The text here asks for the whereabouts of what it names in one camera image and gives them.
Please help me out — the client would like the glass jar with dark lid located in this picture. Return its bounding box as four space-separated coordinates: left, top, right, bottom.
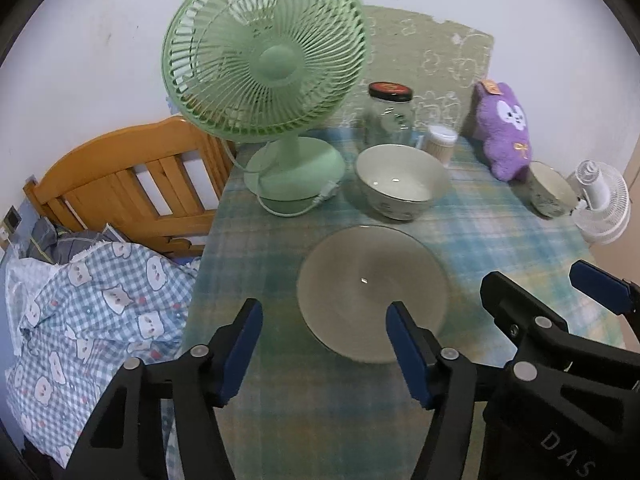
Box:
364 81 416 150

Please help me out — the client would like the purple plush toy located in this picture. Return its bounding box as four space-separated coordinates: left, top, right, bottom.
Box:
472 80 532 182

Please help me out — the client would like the beige door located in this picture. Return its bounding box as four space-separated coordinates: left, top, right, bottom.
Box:
621 152 640 211

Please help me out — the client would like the plaid tablecloth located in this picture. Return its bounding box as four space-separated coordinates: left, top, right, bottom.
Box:
165 127 626 480

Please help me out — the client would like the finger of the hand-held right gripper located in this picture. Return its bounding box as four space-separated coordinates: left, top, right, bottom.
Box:
480 271 569 357
569 260 640 346

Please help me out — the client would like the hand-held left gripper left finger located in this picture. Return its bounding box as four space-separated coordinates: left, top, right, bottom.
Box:
65 298 264 480

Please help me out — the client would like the blue checked bear blanket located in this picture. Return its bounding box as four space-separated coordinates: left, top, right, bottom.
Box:
5 241 201 471

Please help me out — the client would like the white fan power cable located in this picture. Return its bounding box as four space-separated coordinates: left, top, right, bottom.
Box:
232 140 342 218

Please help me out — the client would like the wooden headboard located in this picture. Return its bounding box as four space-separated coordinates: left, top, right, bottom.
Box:
22 116 238 261

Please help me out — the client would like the green printed board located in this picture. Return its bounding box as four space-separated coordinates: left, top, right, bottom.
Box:
345 5 496 141

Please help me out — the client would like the grey floral ceramic bowl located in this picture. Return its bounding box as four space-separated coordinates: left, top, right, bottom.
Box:
527 161 580 219
355 144 452 222
296 225 449 365

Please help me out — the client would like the green desk fan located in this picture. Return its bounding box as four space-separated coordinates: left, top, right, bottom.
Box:
160 0 370 217

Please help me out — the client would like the cotton swab container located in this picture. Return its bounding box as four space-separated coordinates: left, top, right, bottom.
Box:
424 124 460 168

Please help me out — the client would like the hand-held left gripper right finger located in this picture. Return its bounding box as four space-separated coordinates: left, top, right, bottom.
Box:
386 301 538 480

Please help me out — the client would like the grey cloth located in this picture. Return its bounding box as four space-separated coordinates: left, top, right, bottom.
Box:
30 217 108 263

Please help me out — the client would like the white clip fan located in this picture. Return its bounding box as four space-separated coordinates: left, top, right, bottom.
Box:
566 159 632 246

